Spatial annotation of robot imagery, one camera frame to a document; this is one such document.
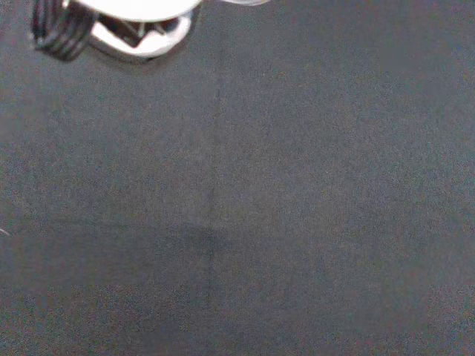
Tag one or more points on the black bench cloth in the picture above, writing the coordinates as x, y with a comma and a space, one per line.
237, 207

